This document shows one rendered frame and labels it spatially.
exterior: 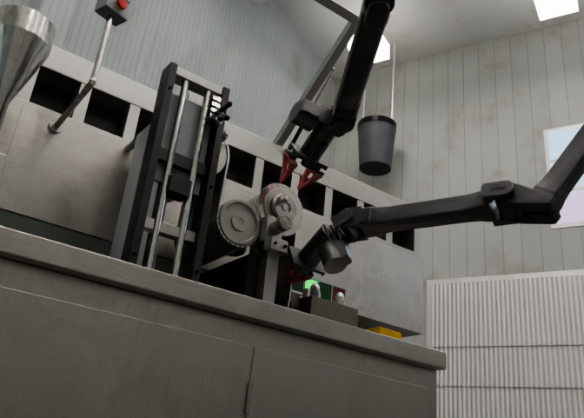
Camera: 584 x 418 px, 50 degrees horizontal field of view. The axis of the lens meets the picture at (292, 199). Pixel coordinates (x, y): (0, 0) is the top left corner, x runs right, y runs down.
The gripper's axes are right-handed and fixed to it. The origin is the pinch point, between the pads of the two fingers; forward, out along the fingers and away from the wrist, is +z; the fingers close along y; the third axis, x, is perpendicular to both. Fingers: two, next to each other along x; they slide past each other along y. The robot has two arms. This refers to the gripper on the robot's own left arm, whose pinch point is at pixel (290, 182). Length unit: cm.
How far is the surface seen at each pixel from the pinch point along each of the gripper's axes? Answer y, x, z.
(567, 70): 567, 498, -114
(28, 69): -66, 17, 6
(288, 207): 3.8, 0.3, 6.7
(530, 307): 538, 292, 130
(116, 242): -32.4, 2.1, 34.0
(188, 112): -32.8, 2.6, -5.3
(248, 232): -6.1, -5.9, 14.7
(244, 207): -8.4, -1.0, 10.7
